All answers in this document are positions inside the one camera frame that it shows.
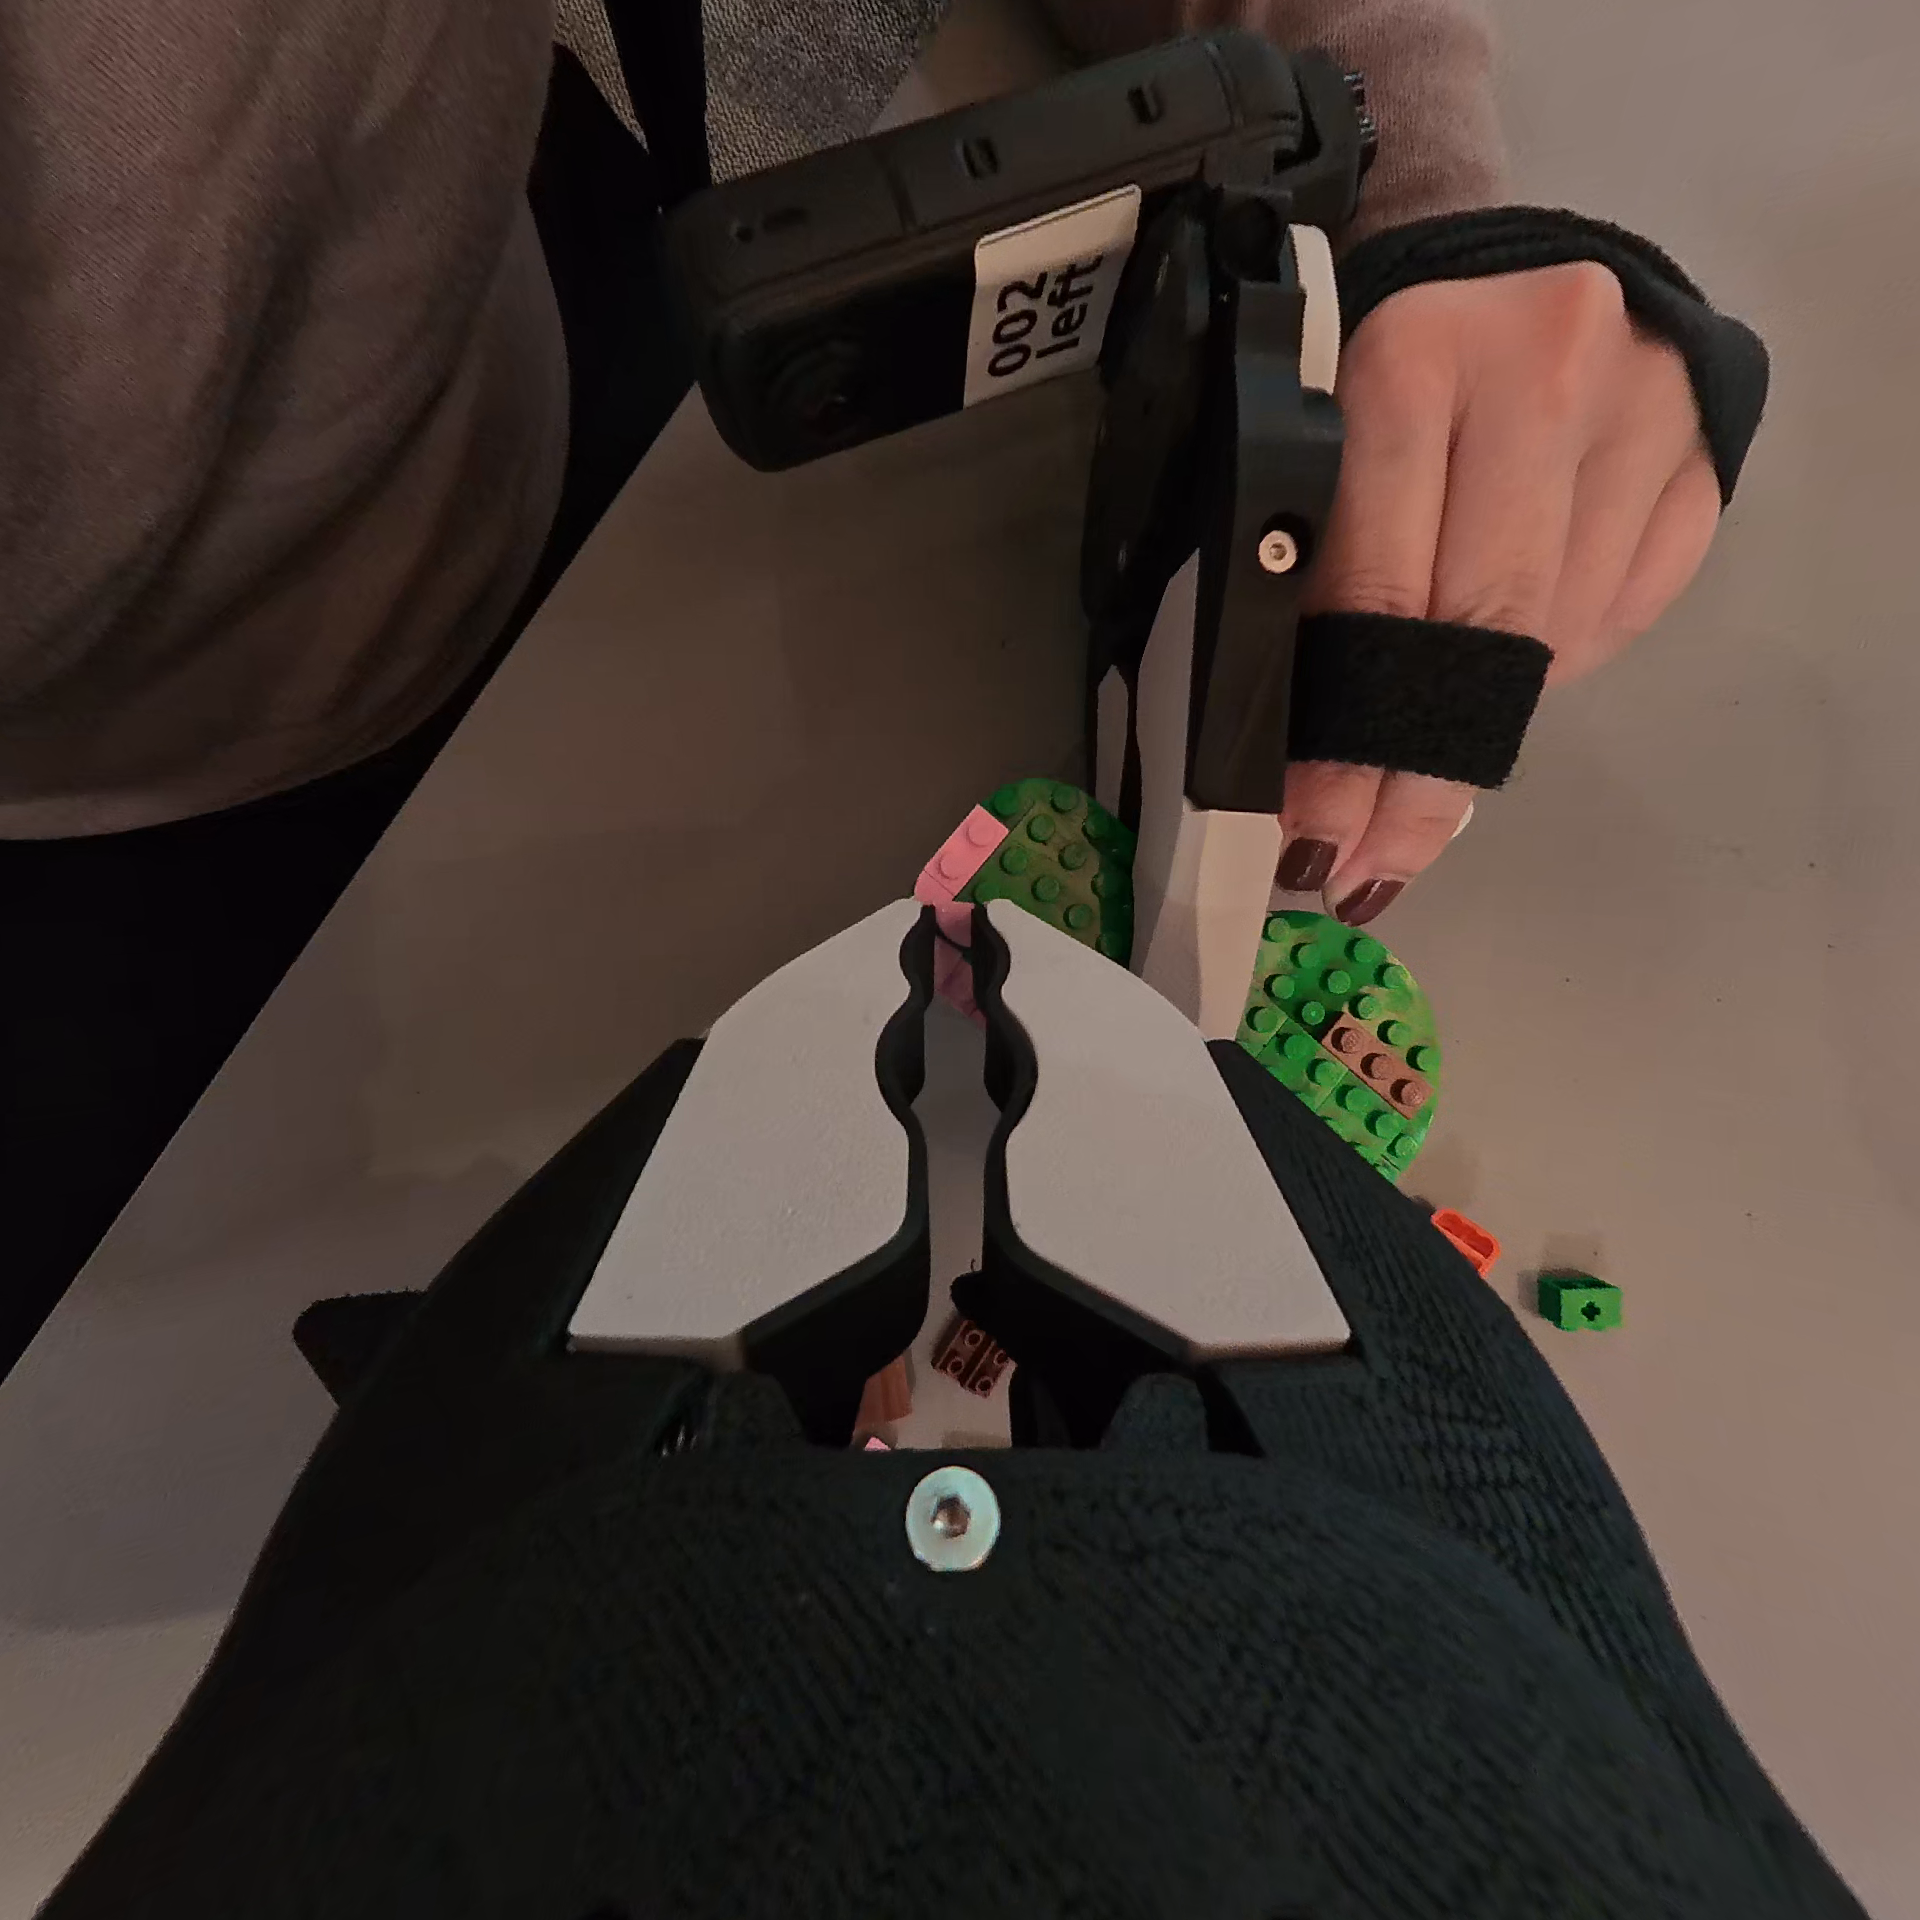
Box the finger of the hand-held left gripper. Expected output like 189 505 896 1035
1127 561 1296 1040
1085 592 1152 879

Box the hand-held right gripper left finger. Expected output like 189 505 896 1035
567 895 939 1367

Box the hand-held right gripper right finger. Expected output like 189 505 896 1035
971 895 1355 1365

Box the green lego plate assembly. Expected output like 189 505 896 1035
979 777 1143 968

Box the green round lego plate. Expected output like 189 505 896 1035
1236 906 1445 1190

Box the pink lego brick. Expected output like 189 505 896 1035
914 805 1011 1023

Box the reddish brown lego plate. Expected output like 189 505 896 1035
928 1318 1019 1400

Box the person's left hand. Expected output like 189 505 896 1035
1279 273 1727 927

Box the person's torso in grey sweater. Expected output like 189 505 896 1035
0 0 963 840

